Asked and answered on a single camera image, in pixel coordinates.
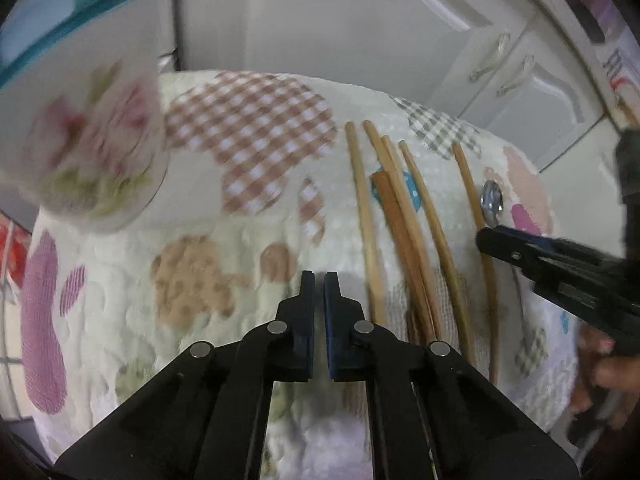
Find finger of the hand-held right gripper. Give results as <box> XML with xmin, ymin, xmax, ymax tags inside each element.
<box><xmin>492</xmin><ymin>225</ymin><xmax>627</xmax><ymax>269</ymax></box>
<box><xmin>475</xmin><ymin>227</ymin><xmax>640</xmax><ymax>346</ymax></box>

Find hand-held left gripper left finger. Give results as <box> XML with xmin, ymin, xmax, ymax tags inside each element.
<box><xmin>52</xmin><ymin>270</ymin><xmax>317</xmax><ymax>480</ymax></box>

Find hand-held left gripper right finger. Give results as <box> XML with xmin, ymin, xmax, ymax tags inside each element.
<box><xmin>324</xmin><ymin>271</ymin><xmax>581</xmax><ymax>480</ymax></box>

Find metal spoon with pink handle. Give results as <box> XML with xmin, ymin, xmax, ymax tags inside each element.
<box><xmin>479</xmin><ymin>179</ymin><xmax>532</xmax><ymax>356</ymax></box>

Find group of wooden chopsticks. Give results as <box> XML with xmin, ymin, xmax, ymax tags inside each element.
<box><xmin>345</xmin><ymin>120</ymin><xmax>502</xmax><ymax>386</ymax></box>

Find white floral utensil holder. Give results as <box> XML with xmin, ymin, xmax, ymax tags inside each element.
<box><xmin>0</xmin><ymin>0</ymin><xmax>172</xmax><ymax>234</ymax></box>

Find person's right hand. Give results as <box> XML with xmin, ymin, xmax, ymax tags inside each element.
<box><xmin>570</xmin><ymin>322</ymin><xmax>640</xmax><ymax>423</ymax></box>

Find patchwork patterned blanket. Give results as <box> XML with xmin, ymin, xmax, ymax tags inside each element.
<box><xmin>20</xmin><ymin>70</ymin><xmax>583</xmax><ymax>480</ymax></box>

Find white cabinet door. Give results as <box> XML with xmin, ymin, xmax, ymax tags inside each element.
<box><xmin>462</xmin><ymin>10</ymin><xmax>608</xmax><ymax>173</ymax></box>
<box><xmin>177</xmin><ymin>0</ymin><xmax>541</xmax><ymax>121</ymax></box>

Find ornate metal cabinet handle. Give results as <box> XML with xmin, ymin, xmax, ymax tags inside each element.
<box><xmin>469</xmin><ymin>30</ymin><xmax>512</xmax><ymax>82</ymax></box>
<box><xmin>497</xmin><ymin>55</ymin><xmax>535</xmax><ymax>98</ymax></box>

